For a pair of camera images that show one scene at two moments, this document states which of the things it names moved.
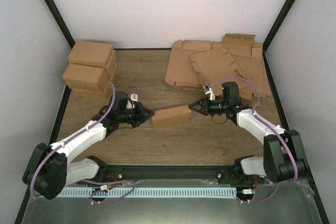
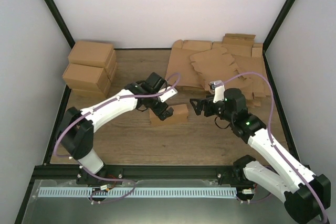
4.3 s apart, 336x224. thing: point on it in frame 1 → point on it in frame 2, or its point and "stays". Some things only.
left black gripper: x=142 y=111 → x=165 y=114
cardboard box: x=171 y=117 stays
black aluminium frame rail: x=124 y=172 stays
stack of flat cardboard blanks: x=237 y=59 stays
